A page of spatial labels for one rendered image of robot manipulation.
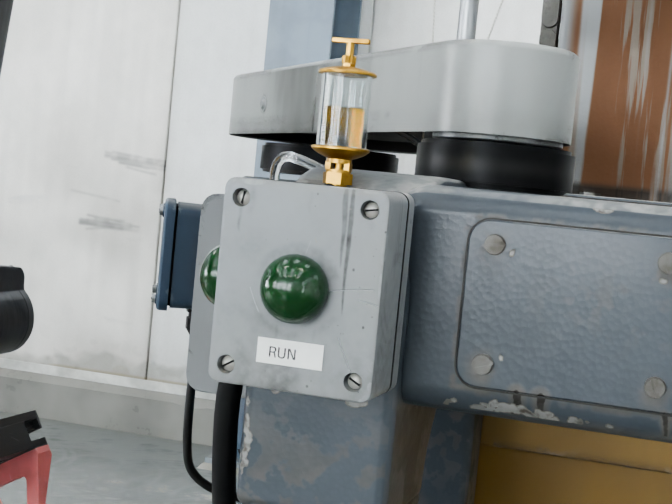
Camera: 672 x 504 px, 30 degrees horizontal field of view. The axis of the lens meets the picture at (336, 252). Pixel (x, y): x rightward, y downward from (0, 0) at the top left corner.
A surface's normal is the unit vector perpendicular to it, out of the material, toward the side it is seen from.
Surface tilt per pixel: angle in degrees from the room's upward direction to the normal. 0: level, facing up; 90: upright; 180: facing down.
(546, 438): 90
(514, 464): 90
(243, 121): 90
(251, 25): 90
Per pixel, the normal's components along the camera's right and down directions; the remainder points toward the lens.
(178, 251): 0.15, 0.07
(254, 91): -0.93, -0.07
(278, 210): -0.29, 0.02
